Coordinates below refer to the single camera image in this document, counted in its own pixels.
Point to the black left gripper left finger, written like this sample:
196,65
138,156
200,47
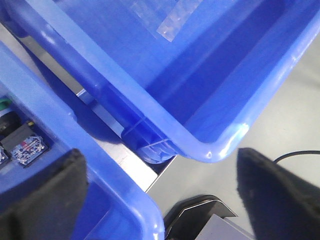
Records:
47,205

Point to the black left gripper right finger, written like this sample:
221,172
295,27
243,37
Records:
280,205

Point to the blue crate front left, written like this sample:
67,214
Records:
115,207

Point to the blue crate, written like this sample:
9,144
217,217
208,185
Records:
115,207
196,96

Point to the black device on floor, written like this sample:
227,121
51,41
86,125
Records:
203,217

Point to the blue crate front right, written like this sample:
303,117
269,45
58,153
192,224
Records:
196,96

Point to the clear tape patch in crate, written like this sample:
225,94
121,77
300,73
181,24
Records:
164,18

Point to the push button switch in crate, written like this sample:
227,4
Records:
18,141

